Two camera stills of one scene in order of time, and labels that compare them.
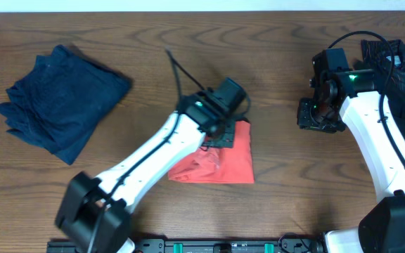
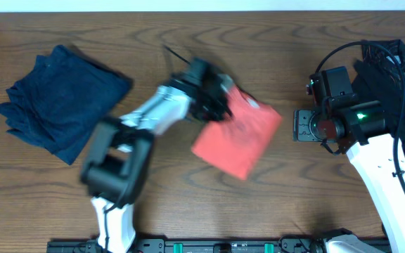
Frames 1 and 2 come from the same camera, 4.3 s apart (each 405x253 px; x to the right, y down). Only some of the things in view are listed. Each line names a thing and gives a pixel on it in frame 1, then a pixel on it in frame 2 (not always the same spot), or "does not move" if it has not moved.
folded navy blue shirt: (61, 102) does not move
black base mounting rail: (185, 245) does not move
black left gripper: (229, 139) to (218, 102)
